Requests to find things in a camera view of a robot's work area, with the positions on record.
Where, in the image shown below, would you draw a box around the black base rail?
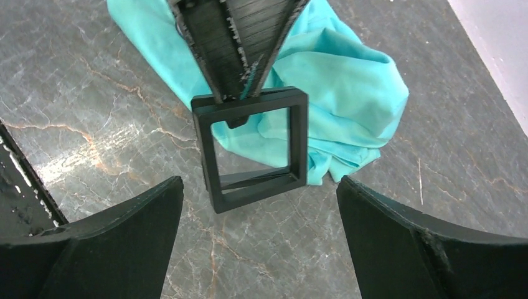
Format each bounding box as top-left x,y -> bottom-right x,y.
1,124 -> 68,237

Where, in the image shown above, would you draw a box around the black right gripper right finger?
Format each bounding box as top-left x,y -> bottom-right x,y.
336,177 -> 527,298

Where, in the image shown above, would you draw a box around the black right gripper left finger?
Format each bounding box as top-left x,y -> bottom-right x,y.
1,176 -> 184,298

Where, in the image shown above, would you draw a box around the black square frame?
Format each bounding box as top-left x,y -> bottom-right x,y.
191,87 -> 308,214

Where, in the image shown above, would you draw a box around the mint green garment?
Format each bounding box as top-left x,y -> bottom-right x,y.
107,1 -> 409,186

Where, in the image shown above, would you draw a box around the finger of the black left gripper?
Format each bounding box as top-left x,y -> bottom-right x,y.
169,1 -> 250,103
219,1 -> 308,99

